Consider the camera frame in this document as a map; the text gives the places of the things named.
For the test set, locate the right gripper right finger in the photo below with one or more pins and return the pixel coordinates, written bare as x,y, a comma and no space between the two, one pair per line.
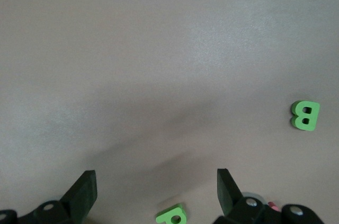
229,197

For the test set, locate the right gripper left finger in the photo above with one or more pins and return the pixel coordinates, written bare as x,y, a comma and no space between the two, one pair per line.
79,195

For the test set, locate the green letter P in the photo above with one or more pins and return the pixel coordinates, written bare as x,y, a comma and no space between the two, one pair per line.
164,217

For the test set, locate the red letter L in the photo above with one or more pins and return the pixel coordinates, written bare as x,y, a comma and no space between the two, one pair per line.
272,205

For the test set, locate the green letter B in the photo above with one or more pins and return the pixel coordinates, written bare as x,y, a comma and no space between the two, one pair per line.
298,115

